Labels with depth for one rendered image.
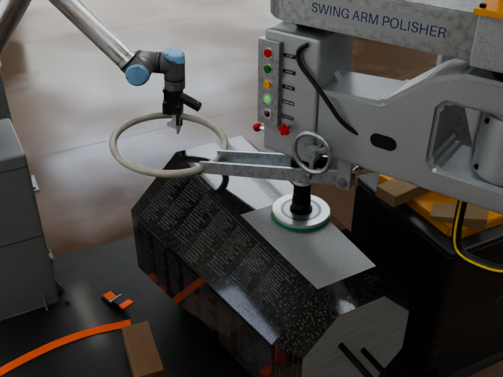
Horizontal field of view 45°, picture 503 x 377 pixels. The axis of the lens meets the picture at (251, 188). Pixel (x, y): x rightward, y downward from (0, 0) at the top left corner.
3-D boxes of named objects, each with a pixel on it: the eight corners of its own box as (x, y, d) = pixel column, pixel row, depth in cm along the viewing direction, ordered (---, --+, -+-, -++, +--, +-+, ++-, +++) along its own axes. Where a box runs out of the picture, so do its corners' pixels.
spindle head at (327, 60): (386, 160, 206) (404, 31, 182) (355, 188, 191) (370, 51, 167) (296, 131, 224) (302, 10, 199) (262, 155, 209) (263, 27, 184)
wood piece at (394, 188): (410, 180, 251) (412, 170, 248) (429, 191, 244) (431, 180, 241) (374, 195, 241) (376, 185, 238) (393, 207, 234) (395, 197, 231)
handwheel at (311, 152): (344, 169, 195) (348, 128, 187) (328, 182, 189) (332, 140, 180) (305, 155, 203) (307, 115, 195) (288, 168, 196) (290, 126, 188)
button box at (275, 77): (281, 124, 199) (284, 40, 183) (277, 127, 197) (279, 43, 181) (262, 118, 203) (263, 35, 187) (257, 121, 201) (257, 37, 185)
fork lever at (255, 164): (378, 167, 207) (376, 153, 205) (351, 191, 194) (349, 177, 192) (226, 157, 250) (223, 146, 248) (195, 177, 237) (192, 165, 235)
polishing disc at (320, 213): (324, 233, 214) (324, 230, 213) (266, 223, 219) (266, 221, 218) (334, 200, 231) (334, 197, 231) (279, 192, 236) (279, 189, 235)
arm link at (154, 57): (128, 54, 249) (159, 57, 249) (135, 46, 259) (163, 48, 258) (129, 76, 253) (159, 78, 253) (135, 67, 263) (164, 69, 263)
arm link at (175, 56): (163, 46, 257) (186, 47, 257) (164, 72, 265) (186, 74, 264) (159, 54, 250) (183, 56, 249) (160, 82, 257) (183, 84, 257)
